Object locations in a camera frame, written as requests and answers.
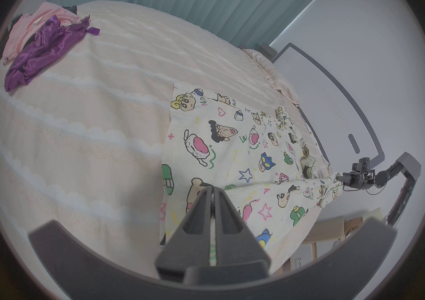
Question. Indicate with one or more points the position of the purple satin garment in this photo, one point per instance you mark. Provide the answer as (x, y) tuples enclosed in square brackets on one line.
[(43, 49)]

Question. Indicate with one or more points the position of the cream pillow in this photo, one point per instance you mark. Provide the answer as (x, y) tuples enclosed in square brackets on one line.
[(275, 76)]

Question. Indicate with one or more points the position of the white printed pyjama top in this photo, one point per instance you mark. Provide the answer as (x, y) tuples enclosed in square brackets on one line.
[(232, 146)]

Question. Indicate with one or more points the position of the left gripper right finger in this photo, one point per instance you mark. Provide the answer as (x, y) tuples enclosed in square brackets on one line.
[(239, 245)]

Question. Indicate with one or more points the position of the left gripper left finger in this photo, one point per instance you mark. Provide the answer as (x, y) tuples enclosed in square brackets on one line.
[(189, 242)]

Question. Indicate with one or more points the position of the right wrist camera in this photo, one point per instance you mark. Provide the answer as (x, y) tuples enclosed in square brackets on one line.
[(362, 163)]

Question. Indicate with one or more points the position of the grey bedside table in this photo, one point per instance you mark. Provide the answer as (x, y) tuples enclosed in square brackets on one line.
[(267, 51)]

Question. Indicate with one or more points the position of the bed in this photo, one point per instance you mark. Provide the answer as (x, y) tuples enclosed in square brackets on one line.
[(99, 109)]

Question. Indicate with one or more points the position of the pink garment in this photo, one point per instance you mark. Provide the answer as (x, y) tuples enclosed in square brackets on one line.
[(30, 25)]

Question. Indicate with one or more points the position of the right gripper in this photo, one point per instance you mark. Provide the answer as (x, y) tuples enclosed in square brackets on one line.
[(353, 180)]

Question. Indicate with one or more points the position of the black garment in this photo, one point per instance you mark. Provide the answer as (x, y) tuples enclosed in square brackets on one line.
[(70, 9)]

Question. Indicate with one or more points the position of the wooden stool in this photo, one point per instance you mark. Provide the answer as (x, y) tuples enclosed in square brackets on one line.
[(327, 229)]

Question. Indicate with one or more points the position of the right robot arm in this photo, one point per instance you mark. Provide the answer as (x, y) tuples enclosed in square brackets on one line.
[(408, 166)]

